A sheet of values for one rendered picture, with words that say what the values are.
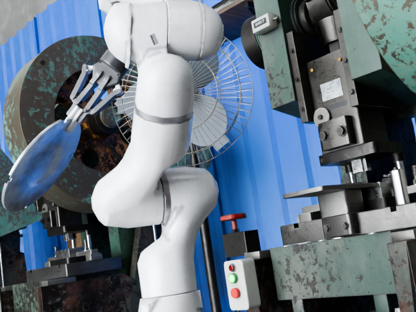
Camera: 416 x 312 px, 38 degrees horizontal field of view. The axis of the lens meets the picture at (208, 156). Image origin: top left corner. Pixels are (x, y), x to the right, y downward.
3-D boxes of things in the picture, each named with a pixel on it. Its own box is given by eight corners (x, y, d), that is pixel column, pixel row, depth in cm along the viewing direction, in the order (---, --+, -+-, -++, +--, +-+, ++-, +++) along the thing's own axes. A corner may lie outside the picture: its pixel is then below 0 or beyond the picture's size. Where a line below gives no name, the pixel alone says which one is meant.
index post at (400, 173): (405, 203, 151) (398, 166, 152) (395, 205, 153) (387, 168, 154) (411, 203, 152) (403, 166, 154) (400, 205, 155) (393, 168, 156)
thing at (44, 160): (31, 130, 138) (28, 129, 138) (-12, 226, 148) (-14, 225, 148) (95, 111, 164) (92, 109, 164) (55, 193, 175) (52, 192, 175)
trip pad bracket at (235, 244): (254, 295, 172) (243, 226, 175) (231, 296, 179) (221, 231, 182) (268, 291, 176) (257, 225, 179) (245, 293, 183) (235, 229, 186)
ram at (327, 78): (356, 142, 163) (336, 39, 167) (312, 155, 173) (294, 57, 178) (390, 143, 174) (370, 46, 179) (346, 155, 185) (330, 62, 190)
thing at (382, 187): (382, 197, 165) (379, 181, 166) (338, 206, 176) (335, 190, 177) (399, 196, 172) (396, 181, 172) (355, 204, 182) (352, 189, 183)
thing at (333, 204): (332, 237, 148) (322, 183, 150) (289, 243, 158) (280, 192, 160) (387, 229, 164) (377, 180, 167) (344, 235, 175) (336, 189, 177)
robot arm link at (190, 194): (241, 283, 117) (221, 158, 121) (148, 298, 111) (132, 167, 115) (221, 283, 127) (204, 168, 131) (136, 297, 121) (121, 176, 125)
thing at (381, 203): (387, 208, 161) (385, 196, 162) (327, 218, 176) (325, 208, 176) (417, 204, 172) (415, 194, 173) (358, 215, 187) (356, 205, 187)
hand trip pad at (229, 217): (235, 239, 177) (231, 213, 178) (221, 241, 181) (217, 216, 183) (251, 237, 182) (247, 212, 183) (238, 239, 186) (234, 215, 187)
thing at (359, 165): (365, 170, 172) (363, 158, 173) (351, 173, 176) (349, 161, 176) (371, 170, 174) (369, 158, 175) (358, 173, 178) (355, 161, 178)
